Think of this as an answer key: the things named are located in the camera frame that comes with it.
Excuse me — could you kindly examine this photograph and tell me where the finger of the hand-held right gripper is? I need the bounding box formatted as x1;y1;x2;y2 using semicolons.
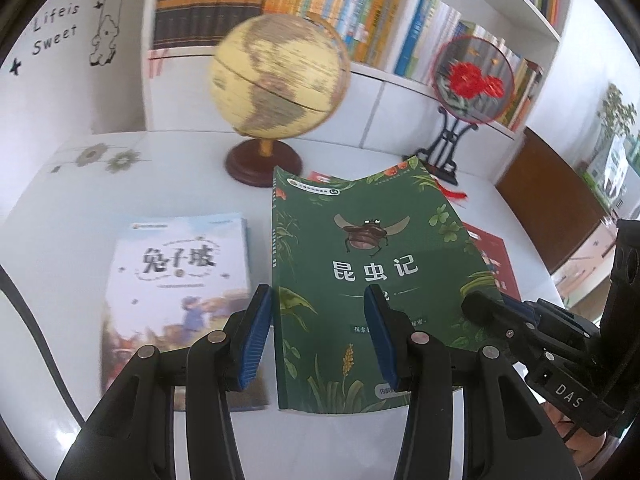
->
501;298;601;346
461;291;538;361

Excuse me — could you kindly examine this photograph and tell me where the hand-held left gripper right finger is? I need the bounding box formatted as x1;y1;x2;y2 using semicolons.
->
363;284;573;480

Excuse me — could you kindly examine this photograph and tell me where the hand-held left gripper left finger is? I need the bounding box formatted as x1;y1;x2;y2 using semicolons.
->
55;284;275;480

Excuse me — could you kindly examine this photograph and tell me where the pale illustrated storybook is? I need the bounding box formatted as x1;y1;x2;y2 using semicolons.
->
100;212;271;413

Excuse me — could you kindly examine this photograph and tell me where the dark green beetle book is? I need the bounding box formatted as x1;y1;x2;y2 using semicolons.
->
271;156;503;417

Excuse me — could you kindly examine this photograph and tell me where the person's right hand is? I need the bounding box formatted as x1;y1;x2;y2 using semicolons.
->
544;400;613;468

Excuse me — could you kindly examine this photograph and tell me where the red book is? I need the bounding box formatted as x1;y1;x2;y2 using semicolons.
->
306;170;522;303

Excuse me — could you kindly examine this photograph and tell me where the brown wooden panel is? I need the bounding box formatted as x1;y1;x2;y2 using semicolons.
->
494;126;623;273

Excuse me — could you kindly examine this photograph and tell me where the red tassel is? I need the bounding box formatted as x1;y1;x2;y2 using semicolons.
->
432;172;471;206

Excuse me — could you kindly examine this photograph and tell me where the white bookshelf cabinet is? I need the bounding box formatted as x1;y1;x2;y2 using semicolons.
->
140;0;576;183

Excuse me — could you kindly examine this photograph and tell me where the round embroidered fan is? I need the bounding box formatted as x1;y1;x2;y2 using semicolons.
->
431;35;517;126

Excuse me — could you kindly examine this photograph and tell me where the yellow desk globe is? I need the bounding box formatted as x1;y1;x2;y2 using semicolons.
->
207;14;353;188

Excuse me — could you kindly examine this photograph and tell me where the row of dark volumes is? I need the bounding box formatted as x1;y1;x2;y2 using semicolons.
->
151;0;275;52

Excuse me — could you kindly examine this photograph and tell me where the bear outline wall sticker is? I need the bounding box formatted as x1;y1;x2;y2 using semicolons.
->
87;10;121;68

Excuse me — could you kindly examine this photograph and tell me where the black lettering wall sticker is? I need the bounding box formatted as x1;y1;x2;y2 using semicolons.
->
30;2;83;58

